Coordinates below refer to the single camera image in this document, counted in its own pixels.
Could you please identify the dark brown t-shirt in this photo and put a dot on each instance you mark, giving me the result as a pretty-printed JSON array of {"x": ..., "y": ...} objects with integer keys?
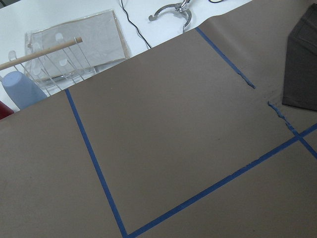
[{"x": 300, "y": 77}]

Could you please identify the clear plastic document sleeve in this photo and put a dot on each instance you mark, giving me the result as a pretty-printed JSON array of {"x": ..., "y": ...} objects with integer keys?
[{"x": 102, "y": 44}]

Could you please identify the wooden dowel stick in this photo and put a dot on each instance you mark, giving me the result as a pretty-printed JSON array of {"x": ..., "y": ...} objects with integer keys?
[{"x": 44, "y": 52}]

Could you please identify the metal reacher grabber tool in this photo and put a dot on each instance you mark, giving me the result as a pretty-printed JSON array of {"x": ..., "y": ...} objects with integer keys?
[{"x": 180, "y": 9}]

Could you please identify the light blue plastic cup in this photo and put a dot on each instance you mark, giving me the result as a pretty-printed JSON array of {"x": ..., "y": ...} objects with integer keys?
[{"x": 22, "y": 90}]

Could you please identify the red bottle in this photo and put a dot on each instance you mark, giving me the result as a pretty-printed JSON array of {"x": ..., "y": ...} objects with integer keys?
[{"x": 5, "y": 110}]

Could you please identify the white wire rack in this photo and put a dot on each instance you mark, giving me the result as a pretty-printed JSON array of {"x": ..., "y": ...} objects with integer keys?
[{"x": 55, "y": 71}]

